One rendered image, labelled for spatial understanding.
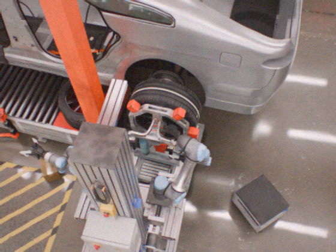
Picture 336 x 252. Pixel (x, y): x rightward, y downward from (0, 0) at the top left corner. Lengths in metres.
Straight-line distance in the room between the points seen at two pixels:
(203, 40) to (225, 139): 1.66
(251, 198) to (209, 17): 1.75
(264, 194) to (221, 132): 0.99
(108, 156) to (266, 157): 2.62
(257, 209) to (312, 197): 0.79
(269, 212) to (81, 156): 2.18
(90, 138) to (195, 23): 1.34
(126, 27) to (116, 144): 1.35
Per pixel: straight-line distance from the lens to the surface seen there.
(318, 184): 4.32
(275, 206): 3.72
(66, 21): 2.47
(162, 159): 3.99
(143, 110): 3.18
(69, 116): 4.01
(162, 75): 3.57
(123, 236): 2.63
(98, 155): 1.97
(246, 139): 4.36
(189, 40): 2.99
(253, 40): 2.95
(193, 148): 2.70
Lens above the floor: 3.75
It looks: 59 degrees down
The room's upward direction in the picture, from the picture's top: 4 degrees counter-clockwise
